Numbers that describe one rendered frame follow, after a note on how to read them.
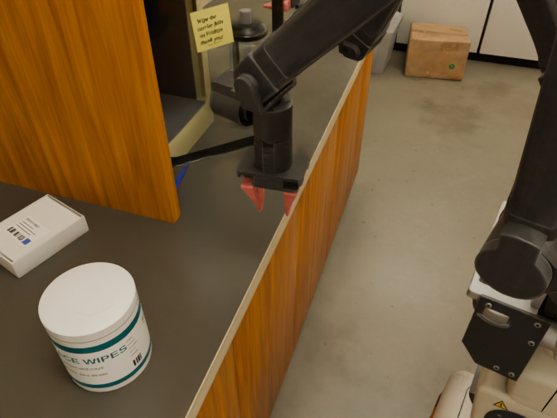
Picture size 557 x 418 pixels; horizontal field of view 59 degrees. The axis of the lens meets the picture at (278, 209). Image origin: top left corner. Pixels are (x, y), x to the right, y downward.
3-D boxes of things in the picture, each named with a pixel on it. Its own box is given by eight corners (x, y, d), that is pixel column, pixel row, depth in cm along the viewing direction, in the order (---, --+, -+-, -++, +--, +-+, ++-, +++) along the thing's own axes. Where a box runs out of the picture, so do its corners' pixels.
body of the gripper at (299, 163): (249, 156, 80) (246, 116, 75) (310, 165, 78) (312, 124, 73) (235, 180, 75) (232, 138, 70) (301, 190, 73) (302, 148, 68)
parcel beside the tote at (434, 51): (403, 76, 357) (410, 37, 339) (403, 57, 381) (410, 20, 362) (462, 82, 351) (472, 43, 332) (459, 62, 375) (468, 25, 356)
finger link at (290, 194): (264, 196, 85) (263, 151, 79) (305, 203, 84) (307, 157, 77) (253, 222, 80) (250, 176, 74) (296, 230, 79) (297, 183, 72)
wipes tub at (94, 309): (50, 378, 76) (16, 319, 66) (99, 313, 85) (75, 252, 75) (124, 405, 72) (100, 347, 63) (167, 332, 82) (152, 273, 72)
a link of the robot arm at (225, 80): (251, 82, 60) (293, 48, 64) (186, 58, 66) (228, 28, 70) (264, 154, 69) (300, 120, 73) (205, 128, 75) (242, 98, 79)
